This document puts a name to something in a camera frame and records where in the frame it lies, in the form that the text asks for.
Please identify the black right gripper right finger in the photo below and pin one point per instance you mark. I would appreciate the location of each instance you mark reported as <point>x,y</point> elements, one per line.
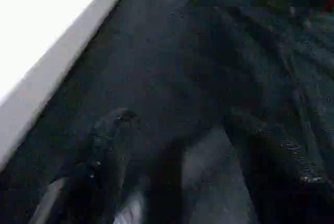
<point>281,171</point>

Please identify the black plastic mat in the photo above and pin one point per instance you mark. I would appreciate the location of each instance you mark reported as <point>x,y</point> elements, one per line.
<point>182,64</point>

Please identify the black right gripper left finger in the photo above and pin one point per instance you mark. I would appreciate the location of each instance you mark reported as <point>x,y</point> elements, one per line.
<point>99,161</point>

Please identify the white plastic table top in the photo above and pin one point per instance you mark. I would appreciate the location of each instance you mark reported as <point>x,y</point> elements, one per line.
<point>39,25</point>

